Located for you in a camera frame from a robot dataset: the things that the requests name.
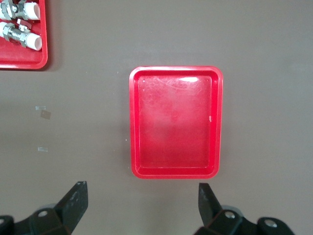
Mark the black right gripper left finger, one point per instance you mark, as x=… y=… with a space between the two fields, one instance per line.
x=73 y=205

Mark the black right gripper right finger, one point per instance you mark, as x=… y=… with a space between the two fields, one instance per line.
x=210 y=208

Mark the clear tape bit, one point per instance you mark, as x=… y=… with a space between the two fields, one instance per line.
x=40 y=107
x=42 y=149

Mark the empty red plastic tray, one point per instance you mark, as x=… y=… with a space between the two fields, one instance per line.
x=176 y=127

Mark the red tray holding valves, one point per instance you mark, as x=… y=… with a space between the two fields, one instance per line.
x=22 y=57

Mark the brown paper patch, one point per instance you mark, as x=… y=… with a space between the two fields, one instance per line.
x=45 y=114

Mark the tilted metal valve white ends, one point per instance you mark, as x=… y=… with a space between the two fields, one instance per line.
x=34 y=41

